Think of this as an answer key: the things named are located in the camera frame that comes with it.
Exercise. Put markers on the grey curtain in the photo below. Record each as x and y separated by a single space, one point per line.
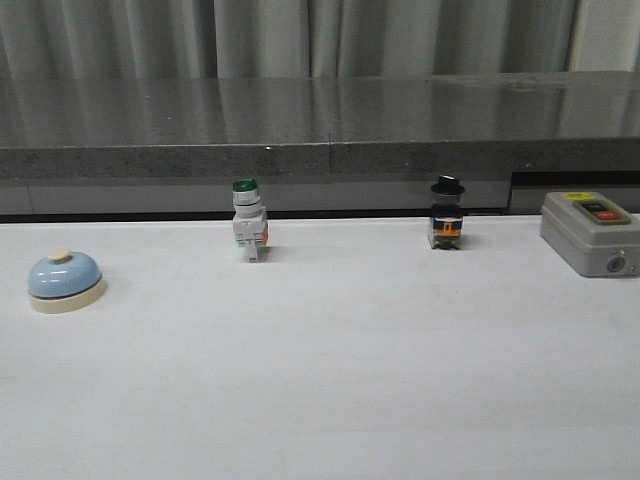
268 39

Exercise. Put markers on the grey push button box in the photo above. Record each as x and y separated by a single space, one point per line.
594 235

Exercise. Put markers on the blue and cream call bell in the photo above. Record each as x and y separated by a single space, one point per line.
64 281

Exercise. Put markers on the green pushbutton switch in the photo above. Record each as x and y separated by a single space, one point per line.
250 222

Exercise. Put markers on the black selector switch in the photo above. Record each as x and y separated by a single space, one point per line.
446 221

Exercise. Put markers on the grey stone counter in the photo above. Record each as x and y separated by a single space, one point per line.
173 147

